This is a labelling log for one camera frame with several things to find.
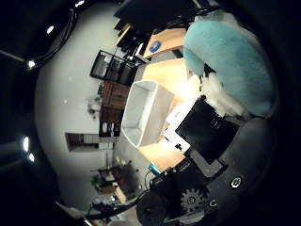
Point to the brown wooden cabinet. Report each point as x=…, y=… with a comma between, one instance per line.
x=113, y=100

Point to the light blue plush toy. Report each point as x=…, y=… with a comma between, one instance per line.
x=232, y=59

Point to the green potted plant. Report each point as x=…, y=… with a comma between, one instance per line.
x=99, y=182
x=93, y=106

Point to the cardboard box with blue sticker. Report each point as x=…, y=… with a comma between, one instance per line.
x=164, y=42

